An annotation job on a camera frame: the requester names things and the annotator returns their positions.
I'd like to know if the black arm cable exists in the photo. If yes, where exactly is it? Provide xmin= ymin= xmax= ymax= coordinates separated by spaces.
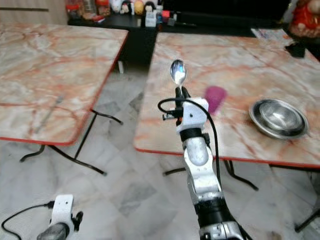
xmin=157 ymin=97 xmax=223 ymax=181
xmin=0 ymin=200 xmax=55 ymax=237

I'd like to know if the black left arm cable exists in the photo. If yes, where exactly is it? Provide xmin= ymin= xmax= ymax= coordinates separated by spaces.
xmin=0 ymin=200 xmax=55 ymax=237

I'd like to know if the purple plastic cup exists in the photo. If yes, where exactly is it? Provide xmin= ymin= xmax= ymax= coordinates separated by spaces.
xmin=204 ymin=85 xmax=229 ymax=115

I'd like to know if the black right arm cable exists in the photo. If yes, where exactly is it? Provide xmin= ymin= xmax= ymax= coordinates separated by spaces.
xmin=157 ymin=97 xmax=223 ymax=181

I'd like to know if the small black object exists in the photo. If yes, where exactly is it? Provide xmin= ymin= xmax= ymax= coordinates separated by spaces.
xmin=283 ymin=41 xmax=307 ymax=59

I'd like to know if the large red figurine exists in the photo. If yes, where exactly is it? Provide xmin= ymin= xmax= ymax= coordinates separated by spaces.
xmin=290 ymin=0 xmax=320 ymax=39

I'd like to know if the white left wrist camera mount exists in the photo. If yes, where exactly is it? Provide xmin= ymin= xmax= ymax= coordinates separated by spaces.
xmin=49 ymin=194 xmax=75 ymax=227

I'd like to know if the shiny metal spoon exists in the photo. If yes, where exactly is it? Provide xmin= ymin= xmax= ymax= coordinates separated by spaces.
xmin=170 ymin=58 xmax=187 ymax=94

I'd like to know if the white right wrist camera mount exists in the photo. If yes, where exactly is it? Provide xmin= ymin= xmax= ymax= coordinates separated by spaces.
xmin=176 ymin=98 xmax=210 ymax=134

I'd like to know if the white round doll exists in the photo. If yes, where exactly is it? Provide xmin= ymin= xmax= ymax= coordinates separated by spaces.
xmin=109 ymin=0 xmax=124 ymax=14

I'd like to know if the printed magazine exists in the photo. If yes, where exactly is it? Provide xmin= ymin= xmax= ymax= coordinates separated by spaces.
xmin=251 ymin=27 xmax=294 ymax=42

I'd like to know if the black low sideboard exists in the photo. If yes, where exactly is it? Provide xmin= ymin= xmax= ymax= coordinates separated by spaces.
xmin=67 ymin=13 xmax=307 ymax=67

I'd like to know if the stainless steel bowl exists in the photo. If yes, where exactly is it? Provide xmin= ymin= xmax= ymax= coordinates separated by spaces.
xmin=248 ymin=98 xmax=310 ymax=141

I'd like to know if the black television screen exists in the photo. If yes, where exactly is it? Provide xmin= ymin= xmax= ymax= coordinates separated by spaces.
xmin=162 ymin=0 xmax=294 ymax=21

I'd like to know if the red lidded jar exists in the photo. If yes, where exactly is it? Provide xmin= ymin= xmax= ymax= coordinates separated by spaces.
xmin=65 ymin=1 xmax=81 ymax=20

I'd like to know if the light wooden cabinet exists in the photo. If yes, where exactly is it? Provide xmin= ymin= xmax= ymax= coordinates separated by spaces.
xmin=0 ymin=0 xmax=70 ymax=25

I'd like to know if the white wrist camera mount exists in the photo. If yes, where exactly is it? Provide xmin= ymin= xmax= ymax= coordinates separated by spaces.
xmin=49 ymin=194 xmax=75 ymax=227
xmin=176 ymin=98 xmax=210 ymax=134

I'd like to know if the marble top folding table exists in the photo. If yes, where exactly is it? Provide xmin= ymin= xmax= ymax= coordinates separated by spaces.
xmin=0 ymin=22 xmax=130 ymax=176
xmin=133 ymin=31 xmax=320 ymax=192

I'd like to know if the yellow figurine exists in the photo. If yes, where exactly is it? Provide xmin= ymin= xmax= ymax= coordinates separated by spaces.
xmin=133 ymin=0 xmax=145 ymax=16

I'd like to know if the black metal furniture leg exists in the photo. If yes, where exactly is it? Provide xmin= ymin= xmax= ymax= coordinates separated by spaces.
xmin=294 ymin=206 xmax=320 ymax=234

